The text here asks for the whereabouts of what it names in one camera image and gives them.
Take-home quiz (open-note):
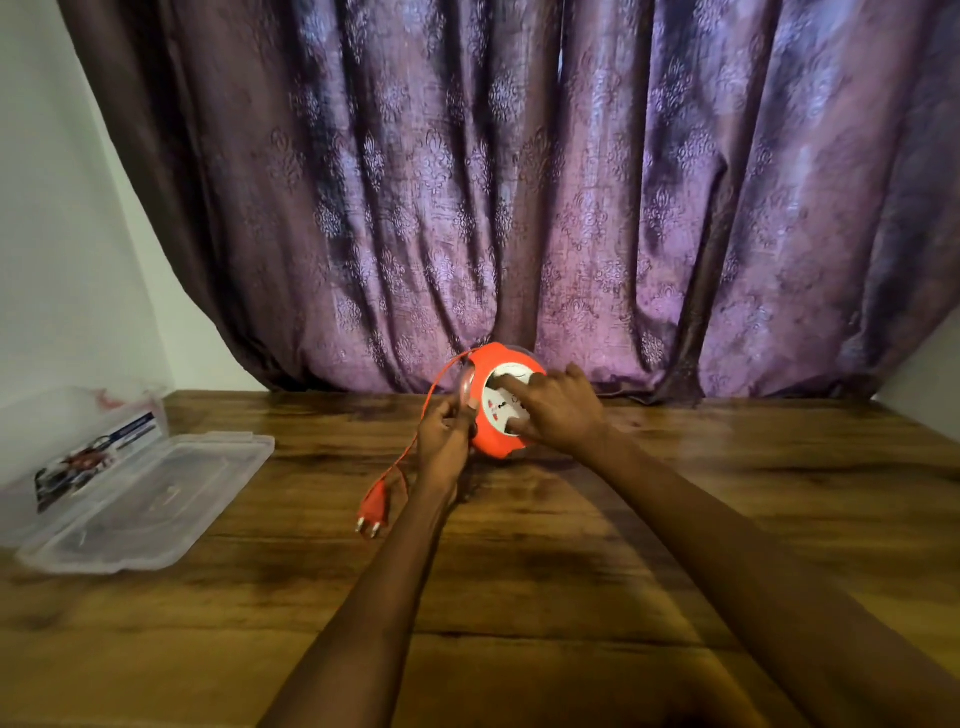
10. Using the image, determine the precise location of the person's left hand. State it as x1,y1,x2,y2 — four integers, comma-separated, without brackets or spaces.
417,396,480,496

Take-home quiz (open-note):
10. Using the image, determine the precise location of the person's right hand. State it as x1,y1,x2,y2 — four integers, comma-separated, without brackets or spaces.
495,363,610,459

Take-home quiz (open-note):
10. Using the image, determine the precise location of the orange extension cord reel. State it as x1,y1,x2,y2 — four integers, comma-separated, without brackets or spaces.
458,342,549,460

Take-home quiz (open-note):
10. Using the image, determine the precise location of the person's right forearm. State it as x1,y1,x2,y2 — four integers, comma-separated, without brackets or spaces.
571,427,960,728

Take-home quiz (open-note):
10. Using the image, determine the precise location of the person's left forearm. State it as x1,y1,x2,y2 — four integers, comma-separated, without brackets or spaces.
257,480,460,728

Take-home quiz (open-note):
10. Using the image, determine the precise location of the purple patterned curtain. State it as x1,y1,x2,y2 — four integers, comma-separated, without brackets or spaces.
58,0,960,405

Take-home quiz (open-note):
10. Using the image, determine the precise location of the clear plastic storage box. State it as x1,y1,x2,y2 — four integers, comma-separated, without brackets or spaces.
0,386,276,576

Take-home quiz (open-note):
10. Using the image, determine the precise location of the orange power cord with plug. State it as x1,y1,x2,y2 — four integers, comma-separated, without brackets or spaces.
355,349,475,540

